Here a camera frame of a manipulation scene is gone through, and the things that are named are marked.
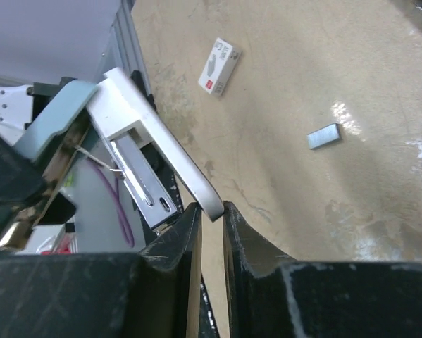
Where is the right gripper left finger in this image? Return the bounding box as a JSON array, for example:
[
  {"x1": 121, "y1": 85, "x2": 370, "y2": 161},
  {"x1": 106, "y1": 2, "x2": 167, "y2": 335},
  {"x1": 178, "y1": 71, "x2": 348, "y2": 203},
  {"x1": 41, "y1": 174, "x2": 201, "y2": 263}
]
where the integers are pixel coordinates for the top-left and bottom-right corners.
[{"x1": 0, "y1": 203, "x2": 201, "y2": 337}]

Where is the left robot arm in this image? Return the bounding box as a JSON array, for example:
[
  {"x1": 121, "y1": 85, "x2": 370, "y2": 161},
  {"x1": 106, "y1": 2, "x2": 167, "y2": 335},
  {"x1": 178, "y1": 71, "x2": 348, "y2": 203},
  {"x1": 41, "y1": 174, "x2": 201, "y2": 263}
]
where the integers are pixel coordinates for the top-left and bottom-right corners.
[{"x1": 0, "y1": 85, "x2": 46, "y2": 206}]

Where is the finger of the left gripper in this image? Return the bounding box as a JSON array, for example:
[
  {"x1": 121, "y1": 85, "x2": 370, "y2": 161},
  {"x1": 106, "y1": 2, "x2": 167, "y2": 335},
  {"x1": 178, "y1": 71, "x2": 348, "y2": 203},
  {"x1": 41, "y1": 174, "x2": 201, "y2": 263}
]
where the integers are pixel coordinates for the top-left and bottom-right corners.
[{"x1": 0, "y1": 137, "x2": 45, "y2": 206}]

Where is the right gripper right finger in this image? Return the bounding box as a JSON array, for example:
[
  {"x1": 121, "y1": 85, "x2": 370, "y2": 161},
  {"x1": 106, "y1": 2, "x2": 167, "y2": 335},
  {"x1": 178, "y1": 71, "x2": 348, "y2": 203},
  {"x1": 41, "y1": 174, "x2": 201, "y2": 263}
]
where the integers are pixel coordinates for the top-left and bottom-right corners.
[{"x1": 223, "y1": 201, "x2": 422, "y2": 337}]

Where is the small staple box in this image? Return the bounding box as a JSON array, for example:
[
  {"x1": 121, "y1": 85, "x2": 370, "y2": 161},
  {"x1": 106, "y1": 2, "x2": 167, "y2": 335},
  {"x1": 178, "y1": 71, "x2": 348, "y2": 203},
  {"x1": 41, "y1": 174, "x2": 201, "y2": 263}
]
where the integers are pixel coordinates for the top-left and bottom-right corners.
[{"x1": 198, "y1": 37, "x2": 242, "y2": 96}]

